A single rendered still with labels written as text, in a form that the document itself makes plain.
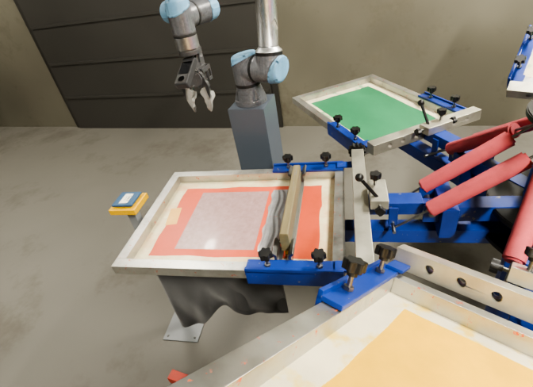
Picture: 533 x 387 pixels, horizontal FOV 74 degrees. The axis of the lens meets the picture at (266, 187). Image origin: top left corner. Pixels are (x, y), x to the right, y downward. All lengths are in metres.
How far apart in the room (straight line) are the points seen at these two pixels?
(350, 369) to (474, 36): 3.45
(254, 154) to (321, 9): 2.23
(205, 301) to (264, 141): 0.77
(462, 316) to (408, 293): 0.11
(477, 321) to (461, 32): 3.16
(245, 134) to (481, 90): 2.73
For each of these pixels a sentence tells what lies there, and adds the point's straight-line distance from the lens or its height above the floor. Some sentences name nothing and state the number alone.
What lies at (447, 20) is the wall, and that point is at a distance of 3.73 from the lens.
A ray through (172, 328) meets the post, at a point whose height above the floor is 0.01.
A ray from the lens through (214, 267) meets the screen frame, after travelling 1.18.
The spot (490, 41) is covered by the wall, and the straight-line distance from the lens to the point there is 3.83.
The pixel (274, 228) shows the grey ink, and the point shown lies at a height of 0.96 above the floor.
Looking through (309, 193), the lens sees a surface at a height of 0.95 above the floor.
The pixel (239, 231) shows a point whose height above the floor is 0.96.
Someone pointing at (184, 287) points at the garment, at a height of 0.80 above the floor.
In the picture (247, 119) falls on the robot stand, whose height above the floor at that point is 1.15.
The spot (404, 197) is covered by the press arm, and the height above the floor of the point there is 1.04.
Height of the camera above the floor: 1.82
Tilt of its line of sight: 35 degrees down
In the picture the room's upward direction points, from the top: 11 degrees counter-clockwise
